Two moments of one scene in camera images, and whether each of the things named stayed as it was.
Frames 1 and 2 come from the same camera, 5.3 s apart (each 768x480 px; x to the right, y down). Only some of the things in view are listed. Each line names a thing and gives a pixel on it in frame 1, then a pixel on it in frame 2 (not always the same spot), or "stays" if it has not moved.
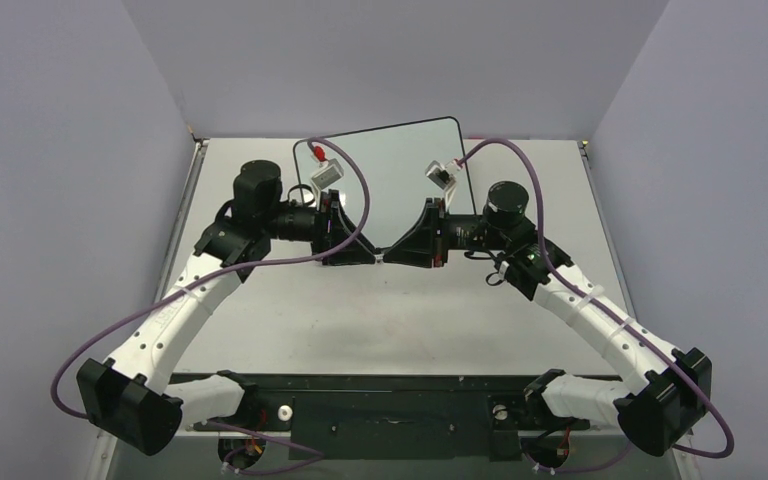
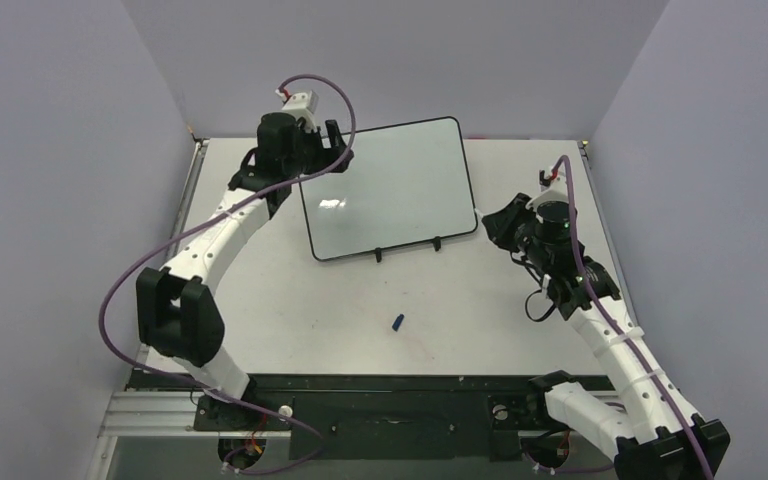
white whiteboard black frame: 400,190 stays
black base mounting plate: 394,417 stays
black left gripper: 340,230 to 325,157
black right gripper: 436,229 to 513,225
